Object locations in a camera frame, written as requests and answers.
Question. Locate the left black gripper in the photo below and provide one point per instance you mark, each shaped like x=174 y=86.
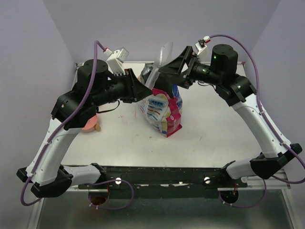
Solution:
x=136 y=89

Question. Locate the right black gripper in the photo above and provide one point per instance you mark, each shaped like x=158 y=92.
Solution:
x=176 y=66

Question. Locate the clear plastic scoop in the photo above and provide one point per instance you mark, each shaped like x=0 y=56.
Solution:
x=161 y=60

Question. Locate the pet food bag pink white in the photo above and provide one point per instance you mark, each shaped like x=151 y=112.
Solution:
x=163 y=109

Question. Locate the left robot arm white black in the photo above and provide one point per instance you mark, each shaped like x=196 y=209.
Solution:
x=95 y=86

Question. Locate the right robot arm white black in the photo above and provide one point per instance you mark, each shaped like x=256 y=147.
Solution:
x=240 y=94

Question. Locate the pink cat-shaped pet bowl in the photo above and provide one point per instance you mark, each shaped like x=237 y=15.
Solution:
x=92 y=125

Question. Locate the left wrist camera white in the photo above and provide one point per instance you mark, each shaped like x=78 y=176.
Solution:
x=115 y=60

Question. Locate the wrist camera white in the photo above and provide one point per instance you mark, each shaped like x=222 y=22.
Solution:
x=115 y=60
x=201 y=47

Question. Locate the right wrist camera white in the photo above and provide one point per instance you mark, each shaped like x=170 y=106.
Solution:
x=201 y=47

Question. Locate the black mounting base rail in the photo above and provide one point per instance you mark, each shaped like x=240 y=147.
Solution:
x=117 y=182

